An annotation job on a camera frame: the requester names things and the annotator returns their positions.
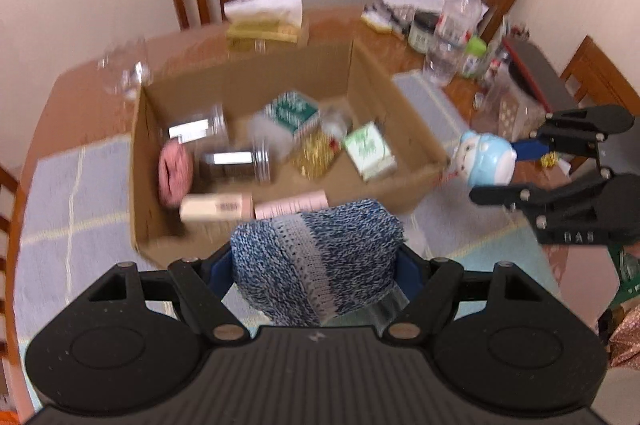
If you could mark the white blue snowman figure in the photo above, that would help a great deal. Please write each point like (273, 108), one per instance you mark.
(492, 160)

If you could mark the cardboard box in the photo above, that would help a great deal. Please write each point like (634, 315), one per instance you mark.
(310, 70)

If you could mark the rose gold shiny cloth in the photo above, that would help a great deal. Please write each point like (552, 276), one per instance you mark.
(625, 340)

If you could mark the clear jar of brown snacks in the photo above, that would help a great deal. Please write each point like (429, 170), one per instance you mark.
(225, 167)

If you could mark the gold foil wrapper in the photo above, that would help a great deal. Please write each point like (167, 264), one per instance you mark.
(551, 161)

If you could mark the white box with green print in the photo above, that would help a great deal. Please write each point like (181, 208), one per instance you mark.
(367, 147)

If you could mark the blue checked towel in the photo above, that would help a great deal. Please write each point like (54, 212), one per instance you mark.
(75, 205)

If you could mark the small bottle with green cap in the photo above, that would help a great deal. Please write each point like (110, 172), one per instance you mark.
(474, 55)

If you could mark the pink knit cover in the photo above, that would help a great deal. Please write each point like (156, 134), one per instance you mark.
(175, 172)

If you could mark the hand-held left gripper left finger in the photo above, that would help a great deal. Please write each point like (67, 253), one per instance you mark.
(219, 272)

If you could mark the jar with dark lid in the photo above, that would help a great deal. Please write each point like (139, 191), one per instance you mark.
(422, 32)

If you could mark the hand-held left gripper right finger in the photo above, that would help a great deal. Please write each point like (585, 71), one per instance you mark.
(411, 272)

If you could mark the pink flat package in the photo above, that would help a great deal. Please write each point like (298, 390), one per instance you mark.
(585, 275)

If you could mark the tissue box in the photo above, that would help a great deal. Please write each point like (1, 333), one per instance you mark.
(265, 30)

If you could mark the yellow sponge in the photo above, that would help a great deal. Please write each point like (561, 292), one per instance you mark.
(377, 20)

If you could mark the clear patterned container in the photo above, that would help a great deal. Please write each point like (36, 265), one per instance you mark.
(510, 110)

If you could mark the clear cotton swab container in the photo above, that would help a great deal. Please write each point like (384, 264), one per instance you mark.
(335, 122)

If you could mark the black case with red trim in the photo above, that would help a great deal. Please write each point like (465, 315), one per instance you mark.
(540, 70)

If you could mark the gold foil packet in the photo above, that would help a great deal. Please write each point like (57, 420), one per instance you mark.
(312, 157)

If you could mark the dark green patterned box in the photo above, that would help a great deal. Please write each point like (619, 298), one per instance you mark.
(292, 110)

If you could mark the clear water bottle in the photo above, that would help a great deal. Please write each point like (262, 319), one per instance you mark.
(455, 25)

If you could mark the glass mug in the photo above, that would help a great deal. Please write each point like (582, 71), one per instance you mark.
(127, 77)

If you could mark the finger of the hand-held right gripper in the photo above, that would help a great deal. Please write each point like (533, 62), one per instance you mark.
(525, 149)
(500, 196)

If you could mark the clear plastic jar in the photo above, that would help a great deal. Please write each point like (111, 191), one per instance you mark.
(200, 130)

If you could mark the cream box with pink end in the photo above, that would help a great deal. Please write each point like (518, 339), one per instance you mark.
(215, 206)

